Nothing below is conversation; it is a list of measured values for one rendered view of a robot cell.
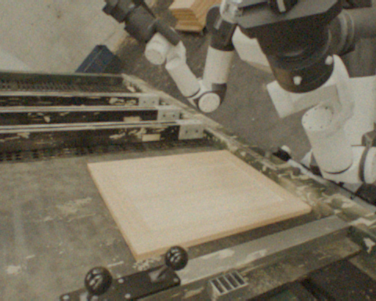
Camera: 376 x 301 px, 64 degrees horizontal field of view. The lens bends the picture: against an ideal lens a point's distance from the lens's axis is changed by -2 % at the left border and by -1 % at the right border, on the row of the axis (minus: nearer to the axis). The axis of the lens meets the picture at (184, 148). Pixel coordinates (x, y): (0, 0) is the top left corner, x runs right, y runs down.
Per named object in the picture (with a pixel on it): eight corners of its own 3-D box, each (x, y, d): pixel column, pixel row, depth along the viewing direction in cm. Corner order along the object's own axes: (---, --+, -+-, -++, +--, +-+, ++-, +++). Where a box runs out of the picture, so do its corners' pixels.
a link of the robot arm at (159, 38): (140, 25, 99) (167, 48, 104) (127, 45, 94) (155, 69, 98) (158, 5, 90) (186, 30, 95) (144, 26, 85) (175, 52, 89)
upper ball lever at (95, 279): (101, 309, 48) (118, 287, 39) (77, 317, 46) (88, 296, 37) (96, 284, 50) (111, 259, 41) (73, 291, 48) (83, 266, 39)
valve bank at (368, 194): (411, 212, 103) (403, 181, 88) (385, 244, 102) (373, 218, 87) (298, 154, 141) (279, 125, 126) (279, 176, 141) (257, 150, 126)
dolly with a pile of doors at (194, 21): (229, 8, 379) (212, -20, 353) (204, 38, 374) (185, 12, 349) (201, 9, 426) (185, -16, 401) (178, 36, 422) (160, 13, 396)
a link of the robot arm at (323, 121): (289, 91, 48) (311, 143, 56) (346, 64, 45) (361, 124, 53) (279, 70, 53) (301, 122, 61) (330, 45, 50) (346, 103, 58)
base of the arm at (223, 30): (229, 32, 109) (233, -2, 102) (259, 41, 102) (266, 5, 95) (202, 38, 99) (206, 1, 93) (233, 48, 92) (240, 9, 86)
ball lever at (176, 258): (167, 286, 54) (196, 262, 45) (148, 293, 53) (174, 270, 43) (160, 266, 56) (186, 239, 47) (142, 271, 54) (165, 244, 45)
